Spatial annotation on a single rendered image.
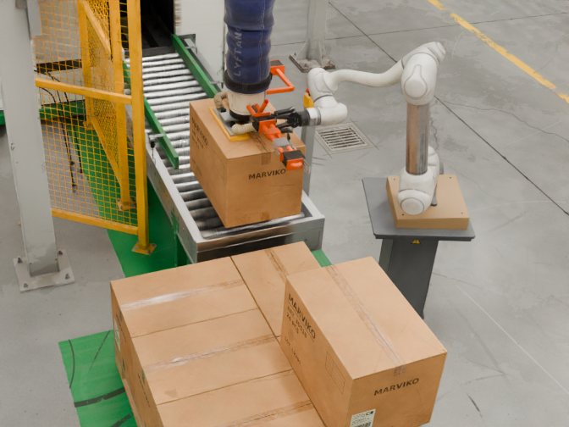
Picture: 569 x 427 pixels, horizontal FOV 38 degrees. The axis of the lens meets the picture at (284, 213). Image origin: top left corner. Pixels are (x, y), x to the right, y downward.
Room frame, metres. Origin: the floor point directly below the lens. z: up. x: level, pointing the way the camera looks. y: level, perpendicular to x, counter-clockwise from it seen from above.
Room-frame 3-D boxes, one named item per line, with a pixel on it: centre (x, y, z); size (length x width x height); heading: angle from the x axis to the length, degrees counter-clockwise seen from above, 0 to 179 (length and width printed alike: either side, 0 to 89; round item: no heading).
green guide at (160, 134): (4.59, 1.00, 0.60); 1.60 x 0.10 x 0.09; 25
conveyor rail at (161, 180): (4.25, 0.90, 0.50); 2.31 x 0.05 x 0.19; 25
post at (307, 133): (4.06, -0.10, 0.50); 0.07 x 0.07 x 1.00; 25
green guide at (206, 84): (4.82, 0.52, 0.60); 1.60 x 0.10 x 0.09; 25
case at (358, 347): (2.39, -0.34, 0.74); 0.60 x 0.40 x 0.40; 26
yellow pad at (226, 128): (3.55, 0.31, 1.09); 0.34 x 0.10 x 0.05; 24
